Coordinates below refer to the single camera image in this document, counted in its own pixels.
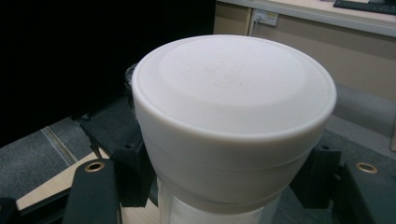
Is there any white-lidded plastic bottle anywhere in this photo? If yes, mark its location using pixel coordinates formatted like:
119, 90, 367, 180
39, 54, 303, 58
130, 34, 338, 224

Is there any black plastic stand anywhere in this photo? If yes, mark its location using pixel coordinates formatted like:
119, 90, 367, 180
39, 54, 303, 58
78, 95, 142, 158

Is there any light-coloured desk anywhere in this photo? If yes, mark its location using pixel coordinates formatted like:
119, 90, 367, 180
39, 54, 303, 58
216, 0, 396, 38

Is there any white wall socket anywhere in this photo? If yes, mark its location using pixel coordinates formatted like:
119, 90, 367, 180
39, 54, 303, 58
252, 8, 279, 28

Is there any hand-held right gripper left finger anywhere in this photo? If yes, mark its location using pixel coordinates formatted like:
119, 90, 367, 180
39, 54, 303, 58
112, 139, 156, 208

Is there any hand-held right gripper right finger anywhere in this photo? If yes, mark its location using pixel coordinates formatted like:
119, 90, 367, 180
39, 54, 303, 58
290, 144, 343, 210

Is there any black keyboard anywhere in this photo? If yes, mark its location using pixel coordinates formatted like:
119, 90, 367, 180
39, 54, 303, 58
332, 0, 396, 16

